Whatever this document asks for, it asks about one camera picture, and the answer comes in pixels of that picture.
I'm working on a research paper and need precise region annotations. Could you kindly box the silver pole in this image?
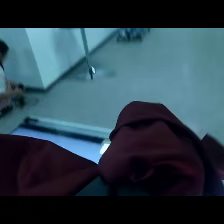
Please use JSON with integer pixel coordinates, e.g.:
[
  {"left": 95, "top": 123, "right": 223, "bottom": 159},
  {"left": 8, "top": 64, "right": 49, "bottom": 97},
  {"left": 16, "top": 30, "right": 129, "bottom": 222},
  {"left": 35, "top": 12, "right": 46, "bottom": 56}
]
[{"left": 79, "top": 28, "right": 97, "bottom": 81}]

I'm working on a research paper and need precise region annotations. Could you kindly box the silver frame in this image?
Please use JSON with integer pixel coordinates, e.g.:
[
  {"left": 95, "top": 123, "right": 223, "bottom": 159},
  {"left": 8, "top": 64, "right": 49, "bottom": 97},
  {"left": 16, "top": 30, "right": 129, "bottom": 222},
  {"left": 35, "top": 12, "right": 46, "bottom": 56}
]
[{"left": 21, "top": 115, "right": 113, "bottom": 144}]

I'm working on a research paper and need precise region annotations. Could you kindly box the dark red T-shirt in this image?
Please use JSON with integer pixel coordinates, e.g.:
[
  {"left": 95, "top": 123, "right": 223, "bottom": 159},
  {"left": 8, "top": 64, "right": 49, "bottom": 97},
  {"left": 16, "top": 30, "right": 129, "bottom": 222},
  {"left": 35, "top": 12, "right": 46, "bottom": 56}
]
[{"left": 0, "top": 100, "right": 224, "bottom": 197}]

